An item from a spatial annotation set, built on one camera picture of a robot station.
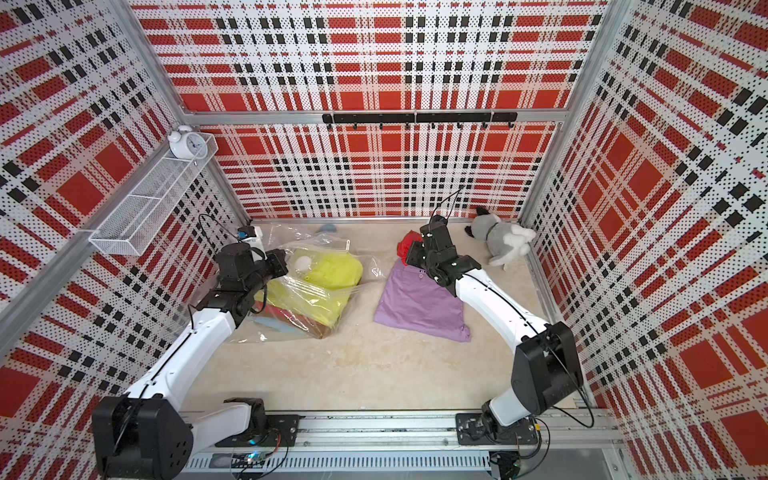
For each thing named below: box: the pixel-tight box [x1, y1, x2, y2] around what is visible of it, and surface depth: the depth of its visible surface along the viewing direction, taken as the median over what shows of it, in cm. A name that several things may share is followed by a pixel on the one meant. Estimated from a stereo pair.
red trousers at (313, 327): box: [252, 301, 334, 338], surface depth 84 cm
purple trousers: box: [373, 258, 472, 342], surface depth 96 cm
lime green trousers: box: [255, 249, 363, 327], surface depth 83 cm
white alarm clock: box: [168, 125, 208, 160], surface depth 83 cm
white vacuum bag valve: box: [295, 256, 312, 274], surface depth 92 cm
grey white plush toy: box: [464, 206, 537, 271], surface depth 106 cm
